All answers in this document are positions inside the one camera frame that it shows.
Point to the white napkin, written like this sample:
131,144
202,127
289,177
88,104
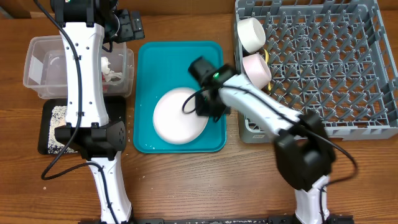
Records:
107,74

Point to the spilled white crumbs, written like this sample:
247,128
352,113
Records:
57,120

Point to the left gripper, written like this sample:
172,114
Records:
128,33

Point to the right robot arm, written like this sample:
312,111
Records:
303,152

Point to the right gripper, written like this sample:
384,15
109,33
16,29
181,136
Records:
202,111

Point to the teal serving tray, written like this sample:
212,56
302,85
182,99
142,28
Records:
161,67

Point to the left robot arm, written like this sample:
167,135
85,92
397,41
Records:
85,27

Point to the clear plastic bin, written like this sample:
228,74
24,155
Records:
45,68

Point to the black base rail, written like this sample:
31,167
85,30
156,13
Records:
280,219

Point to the grey dishwasher rack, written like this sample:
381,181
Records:
331,57

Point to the red ketchup packet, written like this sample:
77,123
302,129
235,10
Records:
105,85

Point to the yellow plastic spoon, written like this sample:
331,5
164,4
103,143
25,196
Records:
266,58

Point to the white round plate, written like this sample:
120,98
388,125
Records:
174,120

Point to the black plastic tray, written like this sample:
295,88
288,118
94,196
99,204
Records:
115,106

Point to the pink bowl with nuts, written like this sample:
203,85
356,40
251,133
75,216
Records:
257,70

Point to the white bowl with crumbs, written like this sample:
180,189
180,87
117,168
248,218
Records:
251,34

